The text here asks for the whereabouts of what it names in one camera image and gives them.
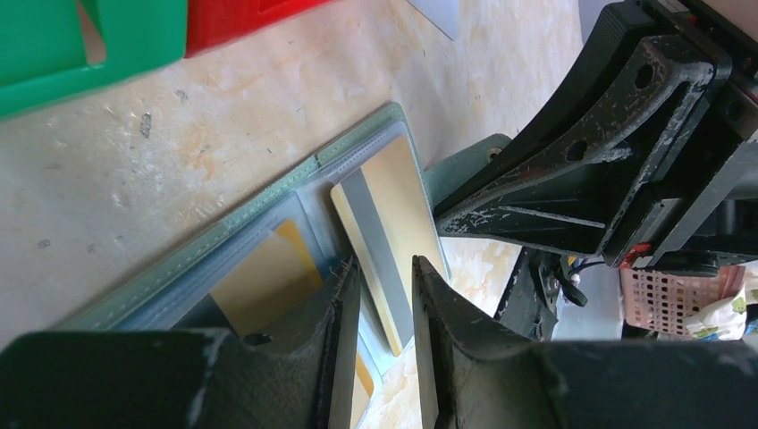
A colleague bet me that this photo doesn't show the pink perforated basket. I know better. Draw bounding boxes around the pink perforated basket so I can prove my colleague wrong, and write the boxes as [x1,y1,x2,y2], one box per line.
[619,265,745,336]

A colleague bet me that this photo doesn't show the gold card in holder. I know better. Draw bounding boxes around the gold card in holder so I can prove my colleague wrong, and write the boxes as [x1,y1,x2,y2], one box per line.
[330,133,448,356]

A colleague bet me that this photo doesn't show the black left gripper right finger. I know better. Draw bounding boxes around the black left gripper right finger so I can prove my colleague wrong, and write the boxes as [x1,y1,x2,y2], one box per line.
[412,256,757,428]

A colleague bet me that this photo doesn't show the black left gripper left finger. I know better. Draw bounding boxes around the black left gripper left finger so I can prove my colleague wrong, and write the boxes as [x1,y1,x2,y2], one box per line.
[1,257,362,428]

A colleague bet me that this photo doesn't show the green plastic bin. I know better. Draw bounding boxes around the green plastic bin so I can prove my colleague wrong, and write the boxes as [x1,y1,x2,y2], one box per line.
[1,1,188,116]

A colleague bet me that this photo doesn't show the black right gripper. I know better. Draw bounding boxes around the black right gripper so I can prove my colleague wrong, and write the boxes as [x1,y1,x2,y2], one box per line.
[434,1,757,277]

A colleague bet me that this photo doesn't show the red plastic bin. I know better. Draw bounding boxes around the red plastic bin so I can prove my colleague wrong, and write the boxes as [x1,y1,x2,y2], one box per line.
[184,0,328,58]

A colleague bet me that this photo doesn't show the white card black stripe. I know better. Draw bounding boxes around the white card black stripe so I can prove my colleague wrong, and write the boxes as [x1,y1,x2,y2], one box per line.
[408,0,459,40]

